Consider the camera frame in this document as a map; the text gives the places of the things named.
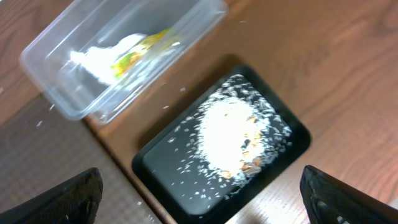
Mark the clear plastic bin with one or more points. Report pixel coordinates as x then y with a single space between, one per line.
84 24

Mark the black plastic bin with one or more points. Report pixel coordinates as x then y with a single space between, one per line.
149 163

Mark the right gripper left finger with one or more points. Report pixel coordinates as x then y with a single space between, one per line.
74 201

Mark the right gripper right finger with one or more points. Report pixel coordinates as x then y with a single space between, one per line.
329 200

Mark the brown serving tray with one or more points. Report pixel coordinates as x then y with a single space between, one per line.
41 149

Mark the white napkin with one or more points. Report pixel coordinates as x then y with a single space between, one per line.
97 60

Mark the white rice food scraps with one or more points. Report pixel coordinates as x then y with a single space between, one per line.
224 142

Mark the orange snack wrapper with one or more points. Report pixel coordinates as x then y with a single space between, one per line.
135 53

